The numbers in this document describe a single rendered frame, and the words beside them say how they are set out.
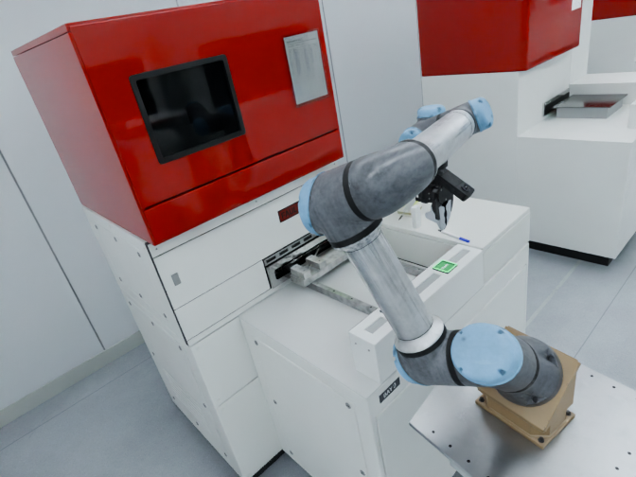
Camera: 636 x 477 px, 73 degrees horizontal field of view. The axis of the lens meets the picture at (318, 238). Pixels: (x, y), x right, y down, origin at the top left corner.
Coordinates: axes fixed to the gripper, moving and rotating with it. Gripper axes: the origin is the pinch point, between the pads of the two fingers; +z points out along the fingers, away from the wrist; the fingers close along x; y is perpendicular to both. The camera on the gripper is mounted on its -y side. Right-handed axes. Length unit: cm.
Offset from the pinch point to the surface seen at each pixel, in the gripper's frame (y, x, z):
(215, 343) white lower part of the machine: 59, 57, 33
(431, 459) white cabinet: -4, 22, 79
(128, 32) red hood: 54, 52, -67
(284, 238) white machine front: 59, 18, 10
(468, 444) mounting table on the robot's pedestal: -31, 42, 29
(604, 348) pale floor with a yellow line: -22, -100, 111
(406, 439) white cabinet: -4, 33, 58
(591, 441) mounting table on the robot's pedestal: -50, 25, 29
